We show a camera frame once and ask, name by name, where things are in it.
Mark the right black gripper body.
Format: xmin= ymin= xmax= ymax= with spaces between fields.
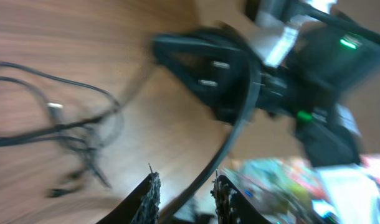
xmin=152 ymin=27 xmax=295 ymax=124

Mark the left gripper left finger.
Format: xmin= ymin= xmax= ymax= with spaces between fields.
xmin=97 ymin=166 xmax=161 ymax=224

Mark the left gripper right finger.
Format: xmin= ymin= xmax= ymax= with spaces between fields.
xmin=211 ymin=171 xmax=271 ymax=224

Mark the black USB cable long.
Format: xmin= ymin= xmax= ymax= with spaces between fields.
xmin=160 ymin=24 xmax=260 ymax=223

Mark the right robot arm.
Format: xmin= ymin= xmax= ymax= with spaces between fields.
xmin=152 ymin=24 xmax=380 ymax=167

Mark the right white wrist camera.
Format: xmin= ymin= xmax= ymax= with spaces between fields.
xmin=244 ymin=0 xmax=337 ymax=68

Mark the right camera black cable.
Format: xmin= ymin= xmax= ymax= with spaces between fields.
xmin=289 ymin=0 xmax=380 ymax=50

